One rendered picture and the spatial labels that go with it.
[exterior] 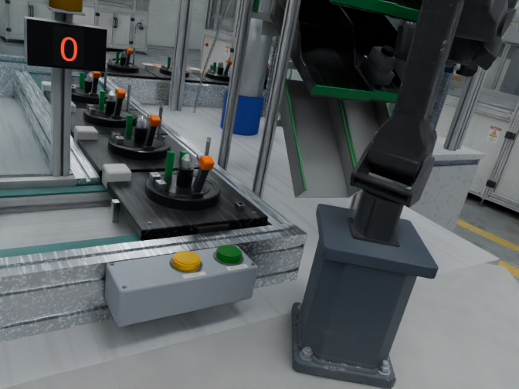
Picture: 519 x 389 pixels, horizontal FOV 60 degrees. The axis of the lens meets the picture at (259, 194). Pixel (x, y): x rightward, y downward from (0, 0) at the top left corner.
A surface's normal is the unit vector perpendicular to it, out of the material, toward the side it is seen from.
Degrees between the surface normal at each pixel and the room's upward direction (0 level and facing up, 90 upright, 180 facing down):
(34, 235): 0
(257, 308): 0
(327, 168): 45
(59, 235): 0
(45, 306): 90
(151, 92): 90
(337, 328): 90
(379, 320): 90
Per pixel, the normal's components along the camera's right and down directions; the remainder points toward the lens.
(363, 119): 0.39, -0.36
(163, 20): 0.66, 0.39
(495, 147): -0.74, 0.12
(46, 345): 0.18, -0.91
